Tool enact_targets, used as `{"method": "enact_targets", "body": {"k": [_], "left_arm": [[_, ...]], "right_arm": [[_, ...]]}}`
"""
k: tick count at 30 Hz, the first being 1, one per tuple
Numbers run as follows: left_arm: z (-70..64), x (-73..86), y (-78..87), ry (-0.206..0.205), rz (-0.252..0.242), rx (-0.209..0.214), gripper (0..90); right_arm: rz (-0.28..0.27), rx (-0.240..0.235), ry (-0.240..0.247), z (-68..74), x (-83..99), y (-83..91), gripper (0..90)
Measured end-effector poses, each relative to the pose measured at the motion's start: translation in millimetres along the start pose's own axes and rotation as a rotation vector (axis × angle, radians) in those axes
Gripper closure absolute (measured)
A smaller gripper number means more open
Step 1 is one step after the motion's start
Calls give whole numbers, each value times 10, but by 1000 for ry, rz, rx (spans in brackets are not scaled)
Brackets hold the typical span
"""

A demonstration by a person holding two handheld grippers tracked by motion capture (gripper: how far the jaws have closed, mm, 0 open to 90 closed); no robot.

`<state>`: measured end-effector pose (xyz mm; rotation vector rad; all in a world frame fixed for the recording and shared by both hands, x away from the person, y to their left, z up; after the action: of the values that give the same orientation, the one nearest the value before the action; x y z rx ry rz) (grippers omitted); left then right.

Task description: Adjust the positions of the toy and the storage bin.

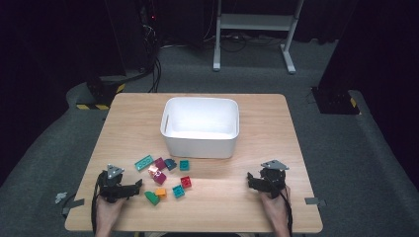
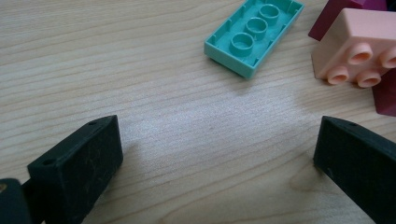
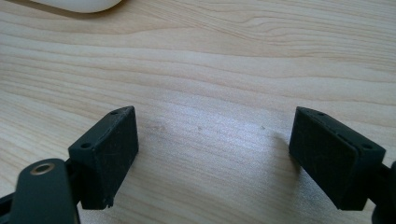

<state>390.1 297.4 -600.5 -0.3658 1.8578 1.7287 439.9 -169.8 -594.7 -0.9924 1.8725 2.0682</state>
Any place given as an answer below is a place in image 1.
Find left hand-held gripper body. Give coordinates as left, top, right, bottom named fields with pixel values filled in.
left=97, top=163, right=130, bottom=203

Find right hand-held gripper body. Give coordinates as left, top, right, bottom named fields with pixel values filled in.
left=260, top=159, right=291, bottom=199

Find green brick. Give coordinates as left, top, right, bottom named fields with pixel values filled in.
left=143, top=191, right=161, bottom=206

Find teal long brick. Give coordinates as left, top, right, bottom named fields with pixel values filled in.
left=133, top=154, right=155, bottom=172

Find white plastic bin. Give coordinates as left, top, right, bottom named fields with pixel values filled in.
left=159, top=96, right=240, bottom=160

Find person's left hand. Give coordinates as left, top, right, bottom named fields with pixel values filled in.
left=95, top=197, right=128, bottom=228

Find person's right hand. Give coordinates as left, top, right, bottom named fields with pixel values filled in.
left=260, top=186, right=293, bottom=225

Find grey tape strip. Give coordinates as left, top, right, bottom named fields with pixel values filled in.
left=304, top=197, right=327, bottom=208
left=61, top=197, right=86, bottom=215

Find black base with yellow stripes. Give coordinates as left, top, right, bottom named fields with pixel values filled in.
left=76, top=75, right=126, bottom=112

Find black square base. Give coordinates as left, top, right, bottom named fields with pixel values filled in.
left=310, top=86, right=362, bottom=116

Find black curtain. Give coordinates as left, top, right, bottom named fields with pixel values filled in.
left=0, top=0, right=126, bottom=189
left=317, top=0, right=419, bottom=181

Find white metal stand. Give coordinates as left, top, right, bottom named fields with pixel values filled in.
left=212, top=0, right=305, bottom=75

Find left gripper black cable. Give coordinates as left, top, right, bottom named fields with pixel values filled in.
left=90, top=172, right=103, bottom=235

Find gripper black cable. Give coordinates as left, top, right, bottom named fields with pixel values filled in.
left=279, top=189, right=294, bottom=237
left=90, top=172, right=103, bottom=235

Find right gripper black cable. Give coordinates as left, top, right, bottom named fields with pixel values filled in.
left=279, top=189, right=294, bottom=237

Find black hanging cable bundle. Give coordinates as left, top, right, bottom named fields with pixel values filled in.
left=139, top=0, right=163, bottom=94

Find black floor cables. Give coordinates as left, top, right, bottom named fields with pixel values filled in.
left=161, top=31, right=288, bottom=53

